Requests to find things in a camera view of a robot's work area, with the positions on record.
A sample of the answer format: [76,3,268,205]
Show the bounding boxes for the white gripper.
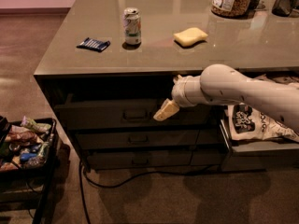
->
[153,75,203,121]

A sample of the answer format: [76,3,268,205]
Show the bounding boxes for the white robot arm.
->
[153,64,299,132]

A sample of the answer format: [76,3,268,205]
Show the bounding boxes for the grey drawer cabinet counter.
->
[35,0,299,170]

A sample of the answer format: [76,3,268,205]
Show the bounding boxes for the yellow sponge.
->
[174,27,208,47]

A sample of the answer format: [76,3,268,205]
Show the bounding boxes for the black white chip bag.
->
[227,104,299,142]

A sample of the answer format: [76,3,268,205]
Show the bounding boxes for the green white soda can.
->
[123,7,141,46]

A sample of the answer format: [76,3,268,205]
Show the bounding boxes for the blue striped snack packet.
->
[77,37,110,52]

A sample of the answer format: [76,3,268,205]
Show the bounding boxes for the dark metal kettle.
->
[272,0,298,17]

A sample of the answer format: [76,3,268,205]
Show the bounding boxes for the green snack bag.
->
[21,116,51,133]

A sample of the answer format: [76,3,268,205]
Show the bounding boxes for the brown snack bag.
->
[5,131,43,144]

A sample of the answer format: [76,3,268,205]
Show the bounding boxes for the black snack cart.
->
[0,117,59,224]

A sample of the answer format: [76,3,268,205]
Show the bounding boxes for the black floor cable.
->
[78,160,219,224]

